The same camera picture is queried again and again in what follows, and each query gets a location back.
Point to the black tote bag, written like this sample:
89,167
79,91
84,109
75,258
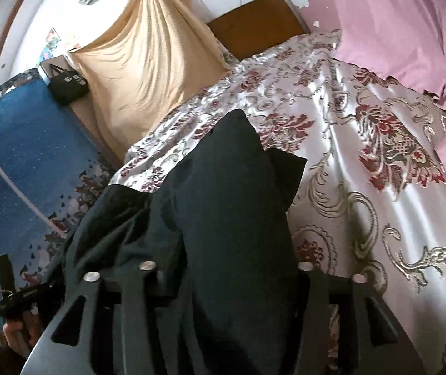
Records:
66,85

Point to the beige hanging cloth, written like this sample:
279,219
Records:
157,55

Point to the black garment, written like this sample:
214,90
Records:
218,231

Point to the brown wooden headboard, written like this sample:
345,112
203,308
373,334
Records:
257,26

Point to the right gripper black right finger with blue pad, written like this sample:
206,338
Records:
371,340

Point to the colourful wall poster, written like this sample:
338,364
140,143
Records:
53,46

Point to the floral satin bedspread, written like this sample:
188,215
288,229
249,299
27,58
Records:
372,199

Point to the person's left hand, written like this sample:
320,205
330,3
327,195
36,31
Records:
23,335

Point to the blue floral wardrobe cover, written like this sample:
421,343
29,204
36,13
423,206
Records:
51,173

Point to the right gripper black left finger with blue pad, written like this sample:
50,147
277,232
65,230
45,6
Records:
108,324

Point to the pink curtain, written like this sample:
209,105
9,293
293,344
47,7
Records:
404,39

